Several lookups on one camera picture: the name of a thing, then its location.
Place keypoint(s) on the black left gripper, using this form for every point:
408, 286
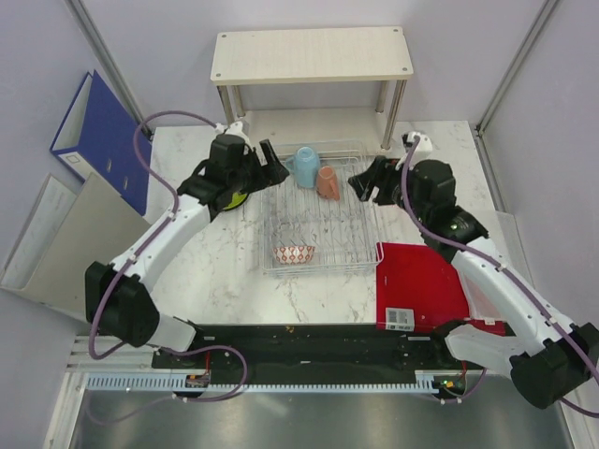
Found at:
271, 173

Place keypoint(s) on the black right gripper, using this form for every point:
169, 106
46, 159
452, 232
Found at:
381, 173

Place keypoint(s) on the orange dotted mug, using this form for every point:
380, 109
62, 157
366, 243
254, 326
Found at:
327, 185

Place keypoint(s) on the green plastic plate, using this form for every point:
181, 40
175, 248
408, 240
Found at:
237, 200

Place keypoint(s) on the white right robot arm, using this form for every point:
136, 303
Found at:
548, 355

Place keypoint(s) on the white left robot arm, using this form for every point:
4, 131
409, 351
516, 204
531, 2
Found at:
118, 294

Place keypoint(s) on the blue ceramic mug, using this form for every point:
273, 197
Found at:
304, 165

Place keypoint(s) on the red patterned bowl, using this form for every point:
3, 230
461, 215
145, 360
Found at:
294, 254

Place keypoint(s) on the light wooden two-tier shelf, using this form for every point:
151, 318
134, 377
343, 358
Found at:
305, 56

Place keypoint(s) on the clear plastic sheet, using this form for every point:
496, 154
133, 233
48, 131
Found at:
503, 230

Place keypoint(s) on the grey folder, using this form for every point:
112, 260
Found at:
63, 235

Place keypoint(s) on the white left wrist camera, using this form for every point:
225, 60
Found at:
239, 128

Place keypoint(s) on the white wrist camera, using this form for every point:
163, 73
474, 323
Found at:
417, 145
239, 128

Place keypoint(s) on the white wire dish rack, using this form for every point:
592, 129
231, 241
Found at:
345, 233

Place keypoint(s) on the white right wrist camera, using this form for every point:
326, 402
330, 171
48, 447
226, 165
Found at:
417, 145

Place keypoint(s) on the blue ring binder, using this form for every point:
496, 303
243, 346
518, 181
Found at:
96, 137

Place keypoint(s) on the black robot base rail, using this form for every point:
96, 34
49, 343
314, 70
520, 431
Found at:
328, 354

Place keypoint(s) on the white slotted cable duct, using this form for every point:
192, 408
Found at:
170, 382

